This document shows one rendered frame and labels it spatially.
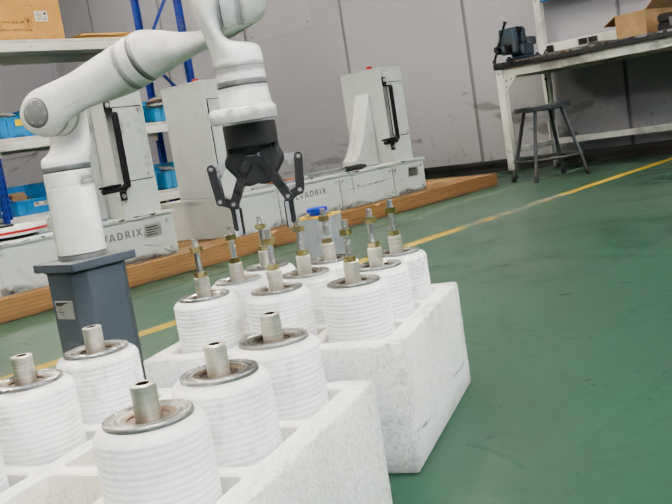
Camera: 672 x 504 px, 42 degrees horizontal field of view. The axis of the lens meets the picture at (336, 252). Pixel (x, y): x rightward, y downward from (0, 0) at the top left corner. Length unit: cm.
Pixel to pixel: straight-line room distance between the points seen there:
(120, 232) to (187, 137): 73
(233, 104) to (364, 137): 373
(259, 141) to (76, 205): 60
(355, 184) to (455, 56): 262
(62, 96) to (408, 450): 92
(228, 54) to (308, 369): 49
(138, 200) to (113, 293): 200
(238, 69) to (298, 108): 684
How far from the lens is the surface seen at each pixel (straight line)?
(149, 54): 160
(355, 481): 94
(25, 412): 94
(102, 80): 165
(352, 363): 117
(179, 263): 365
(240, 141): 121
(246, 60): 122
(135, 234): 362
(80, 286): 172
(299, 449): 82
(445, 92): 705
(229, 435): 81
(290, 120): 814
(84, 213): 173
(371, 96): 500
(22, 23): 666
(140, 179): 373
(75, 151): 175
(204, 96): 401
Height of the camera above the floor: 45
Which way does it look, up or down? 7 degrees down
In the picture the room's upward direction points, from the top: 9 degrees counter-clockwise
